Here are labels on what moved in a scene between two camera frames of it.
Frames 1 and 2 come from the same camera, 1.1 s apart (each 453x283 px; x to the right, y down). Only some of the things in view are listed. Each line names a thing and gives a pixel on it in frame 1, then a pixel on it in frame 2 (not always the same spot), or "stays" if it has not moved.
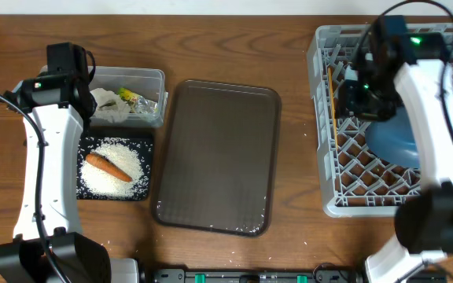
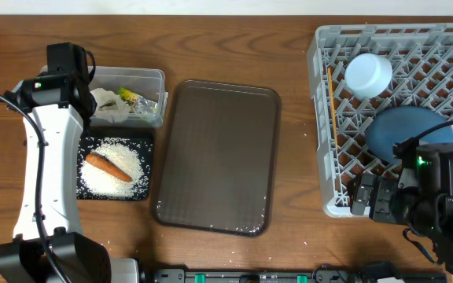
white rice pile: [100, 182] stays
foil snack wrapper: [138, 104] stays
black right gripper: [348, 103] -> [359, 200]
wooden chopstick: [333, 103] stays
